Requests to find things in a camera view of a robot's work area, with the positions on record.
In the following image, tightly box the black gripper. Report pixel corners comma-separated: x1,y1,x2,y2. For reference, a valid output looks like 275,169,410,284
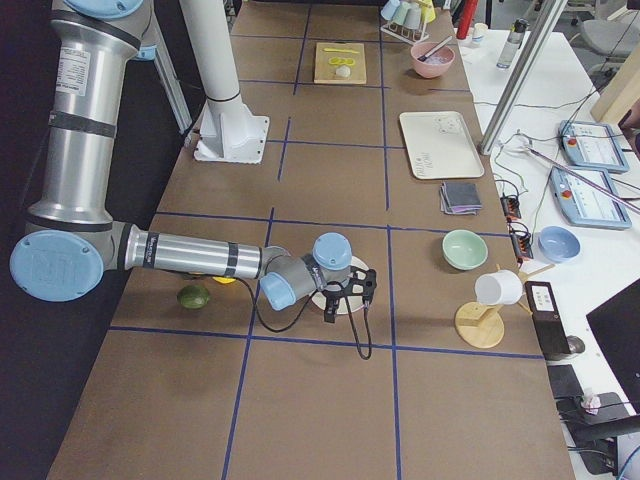
322,282,345,322

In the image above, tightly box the cream round plate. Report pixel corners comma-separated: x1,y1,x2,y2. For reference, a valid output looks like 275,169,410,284
311,256,371,316

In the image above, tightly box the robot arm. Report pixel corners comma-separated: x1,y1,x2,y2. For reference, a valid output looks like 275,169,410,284
10,1,355,310

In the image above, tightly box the cream bear tray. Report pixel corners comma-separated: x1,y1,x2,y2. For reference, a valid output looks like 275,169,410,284
399,111,484,180

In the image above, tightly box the yellow lemon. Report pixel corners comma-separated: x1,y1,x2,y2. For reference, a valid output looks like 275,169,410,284
212,276,236,285

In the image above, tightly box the green lime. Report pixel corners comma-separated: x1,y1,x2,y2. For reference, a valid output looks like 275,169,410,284
176,284,211,310

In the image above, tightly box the green bowl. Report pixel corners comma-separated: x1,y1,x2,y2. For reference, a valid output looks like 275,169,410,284
442,229,489,271

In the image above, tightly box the wooden mug tree stand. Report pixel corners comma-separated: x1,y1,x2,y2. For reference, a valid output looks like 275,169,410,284
454,265,553,349

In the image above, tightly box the folded grey cloth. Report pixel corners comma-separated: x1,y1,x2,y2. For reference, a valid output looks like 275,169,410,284
440,181,482,215

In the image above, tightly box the white mug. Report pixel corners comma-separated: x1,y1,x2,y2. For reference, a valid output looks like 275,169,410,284
474,270,523,305

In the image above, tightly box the black device box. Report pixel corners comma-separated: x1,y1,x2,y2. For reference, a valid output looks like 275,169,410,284
525,280,571,360

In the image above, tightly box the blue bowl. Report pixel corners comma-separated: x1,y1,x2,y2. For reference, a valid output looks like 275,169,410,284
538,226,581,263

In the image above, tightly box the bamboo cutting board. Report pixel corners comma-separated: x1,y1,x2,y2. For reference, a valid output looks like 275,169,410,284
314,42,367,85

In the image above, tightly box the grabber stick tool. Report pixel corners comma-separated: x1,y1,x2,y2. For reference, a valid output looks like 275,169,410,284
522,146,640,215

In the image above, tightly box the yellow plastic knife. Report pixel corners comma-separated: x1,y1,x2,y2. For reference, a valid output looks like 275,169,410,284
323,47,360,54

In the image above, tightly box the pink bowl with ice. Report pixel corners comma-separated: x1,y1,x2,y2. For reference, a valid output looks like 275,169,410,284
410,42,456,79

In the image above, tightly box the steel black-tipped muddler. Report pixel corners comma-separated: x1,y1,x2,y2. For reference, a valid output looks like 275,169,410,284
417,35,453,62

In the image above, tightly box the teach pendant near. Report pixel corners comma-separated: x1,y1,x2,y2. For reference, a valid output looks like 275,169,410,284
550,167,632,230

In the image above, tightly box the teach pendant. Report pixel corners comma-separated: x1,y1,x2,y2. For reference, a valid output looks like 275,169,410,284
550,167,632,230
558,120,629,174

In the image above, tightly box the teach pendant far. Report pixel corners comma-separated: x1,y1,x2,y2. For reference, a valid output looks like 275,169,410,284
558,120,629,174

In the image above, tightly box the grey cup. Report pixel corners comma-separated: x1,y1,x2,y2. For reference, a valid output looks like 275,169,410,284
403,4,422,30

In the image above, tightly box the blue cup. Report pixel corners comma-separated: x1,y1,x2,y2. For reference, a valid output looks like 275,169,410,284
381,0,401,23

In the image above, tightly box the yellow cup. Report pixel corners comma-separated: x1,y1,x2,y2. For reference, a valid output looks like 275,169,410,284
417,0,436,25

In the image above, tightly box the paper cup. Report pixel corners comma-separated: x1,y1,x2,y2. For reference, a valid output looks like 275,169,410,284
472,22,489,46

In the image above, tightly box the water bottle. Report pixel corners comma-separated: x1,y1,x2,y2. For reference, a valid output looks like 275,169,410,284
496,18,529,69

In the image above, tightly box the red cylinder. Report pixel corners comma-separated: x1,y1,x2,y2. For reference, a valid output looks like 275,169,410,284
456,0,478,40

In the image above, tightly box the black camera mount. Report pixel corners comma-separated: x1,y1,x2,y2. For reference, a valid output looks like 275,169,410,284
345,266,377,307

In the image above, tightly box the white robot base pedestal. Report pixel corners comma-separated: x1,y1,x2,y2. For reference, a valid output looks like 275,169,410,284
180,0,270,164

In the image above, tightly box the wire cup rack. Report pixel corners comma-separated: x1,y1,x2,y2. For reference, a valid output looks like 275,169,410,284
380,21,429,45

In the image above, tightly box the aluminium frame post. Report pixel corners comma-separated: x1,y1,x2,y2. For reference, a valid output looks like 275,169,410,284
478,0,568,155

